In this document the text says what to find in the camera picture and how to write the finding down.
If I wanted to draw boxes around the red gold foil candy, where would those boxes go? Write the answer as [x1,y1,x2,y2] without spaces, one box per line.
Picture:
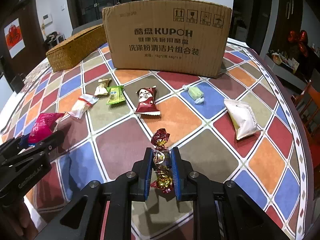
[151,128,173,193]

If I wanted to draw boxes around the pink snack packet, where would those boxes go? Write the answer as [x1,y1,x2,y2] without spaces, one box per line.
[28,113,65,145]

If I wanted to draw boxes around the red snack packet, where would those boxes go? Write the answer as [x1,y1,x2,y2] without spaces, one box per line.
[135,86,161,116]

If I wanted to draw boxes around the pale green candy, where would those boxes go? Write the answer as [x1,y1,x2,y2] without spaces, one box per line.
[182,85,204,104]

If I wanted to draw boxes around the clear red-striped snack bag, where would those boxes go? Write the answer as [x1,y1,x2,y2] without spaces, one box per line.
[67,94,99,119]

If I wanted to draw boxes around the white pastry packet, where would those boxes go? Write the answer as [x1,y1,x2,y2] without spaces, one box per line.
[224,99,261,141]

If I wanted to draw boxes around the green snack packet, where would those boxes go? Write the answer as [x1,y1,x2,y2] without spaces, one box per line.
[106,86,125,105]

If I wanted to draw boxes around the gold small candy packet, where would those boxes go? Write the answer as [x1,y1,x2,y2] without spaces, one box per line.
[94,78,112,96]

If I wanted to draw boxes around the left hand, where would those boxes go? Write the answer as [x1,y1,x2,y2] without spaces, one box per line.
[1,198,37,239]

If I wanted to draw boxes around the black mug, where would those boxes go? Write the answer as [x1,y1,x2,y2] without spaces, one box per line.
[10,74,25,94]

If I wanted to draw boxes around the floral patterned placemat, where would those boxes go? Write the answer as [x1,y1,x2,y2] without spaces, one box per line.
[21,61,50,93]

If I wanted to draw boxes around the colourful checkered table mat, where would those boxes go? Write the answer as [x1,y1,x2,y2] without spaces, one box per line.
[1,43,313,239]

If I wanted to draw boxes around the woven wicker basket box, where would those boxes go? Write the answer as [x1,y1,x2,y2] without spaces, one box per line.
[46,24,107,72]

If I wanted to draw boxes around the white small shelf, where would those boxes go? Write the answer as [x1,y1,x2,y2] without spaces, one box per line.
[44,31,65,51]

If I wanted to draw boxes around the red fu door poster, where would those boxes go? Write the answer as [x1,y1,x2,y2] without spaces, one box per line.
[4,18,25,59]

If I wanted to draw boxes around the brown cardboard box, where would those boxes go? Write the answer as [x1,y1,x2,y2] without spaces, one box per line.
[102,0,232,77]

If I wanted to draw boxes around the grey chair left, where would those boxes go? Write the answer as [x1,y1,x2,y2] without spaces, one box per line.
[72,24,102,36]

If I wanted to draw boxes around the white low cabinet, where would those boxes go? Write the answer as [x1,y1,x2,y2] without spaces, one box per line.
[264,55,306,93]

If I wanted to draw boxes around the orange wooden chair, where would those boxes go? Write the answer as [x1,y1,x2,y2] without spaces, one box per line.
[291,80,319,142]

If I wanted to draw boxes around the red heart balloons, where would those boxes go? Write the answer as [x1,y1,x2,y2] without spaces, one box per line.
[287,30,308,57]

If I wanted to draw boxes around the white wall intercom panel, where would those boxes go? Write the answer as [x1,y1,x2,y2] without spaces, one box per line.
[43,13,53,26]

